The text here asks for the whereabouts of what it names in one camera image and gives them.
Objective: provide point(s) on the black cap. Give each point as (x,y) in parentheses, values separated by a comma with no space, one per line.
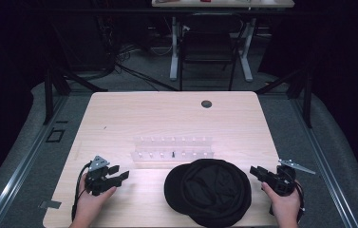
(208,193)

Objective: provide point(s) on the black metal stand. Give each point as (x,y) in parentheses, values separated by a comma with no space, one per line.
(53,88)
(303,91)

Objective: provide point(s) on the grey table grommet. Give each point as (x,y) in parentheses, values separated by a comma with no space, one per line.
(206,104)

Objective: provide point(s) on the metal floor rail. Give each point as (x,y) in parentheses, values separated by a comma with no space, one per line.
(18,167)
(322,164)

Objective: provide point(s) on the white desk with legs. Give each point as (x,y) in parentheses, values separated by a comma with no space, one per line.
(222,3)

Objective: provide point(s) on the short black tape strip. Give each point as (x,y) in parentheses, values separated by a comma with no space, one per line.
(61,121)

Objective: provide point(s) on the clear plastic rack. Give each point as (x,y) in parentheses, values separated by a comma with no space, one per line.
(172,151)

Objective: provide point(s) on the black tape square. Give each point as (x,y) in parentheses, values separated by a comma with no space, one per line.
(55,135)

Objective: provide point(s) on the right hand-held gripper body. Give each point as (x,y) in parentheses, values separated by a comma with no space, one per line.
(283,182)

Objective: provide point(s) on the person's left hand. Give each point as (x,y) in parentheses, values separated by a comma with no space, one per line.
(91,204)

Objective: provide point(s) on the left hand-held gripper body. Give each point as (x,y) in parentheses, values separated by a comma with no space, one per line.
(97,182)

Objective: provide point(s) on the grey tape piece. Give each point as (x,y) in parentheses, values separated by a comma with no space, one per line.
(50,204)

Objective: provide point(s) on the black folding chair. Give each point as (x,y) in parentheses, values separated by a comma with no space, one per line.
(210,47)

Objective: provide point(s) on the person's right hand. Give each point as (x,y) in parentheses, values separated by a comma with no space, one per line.
(282,207)

